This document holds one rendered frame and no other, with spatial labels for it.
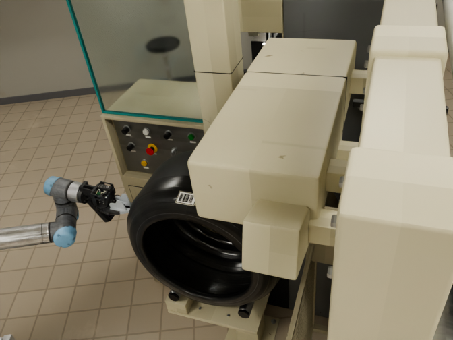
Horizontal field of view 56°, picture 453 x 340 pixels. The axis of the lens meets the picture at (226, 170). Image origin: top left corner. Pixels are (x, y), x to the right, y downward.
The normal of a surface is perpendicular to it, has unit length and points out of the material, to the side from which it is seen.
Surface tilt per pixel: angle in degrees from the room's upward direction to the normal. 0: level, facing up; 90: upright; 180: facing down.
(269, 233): 72
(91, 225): 0
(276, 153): 0
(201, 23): 90
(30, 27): 90
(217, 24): 90
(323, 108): 0
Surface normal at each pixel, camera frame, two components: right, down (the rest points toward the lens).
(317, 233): -0.33, 0.61
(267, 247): -0.34, 0.33
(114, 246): -0.10, -0.79
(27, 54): 0.05, 0.61
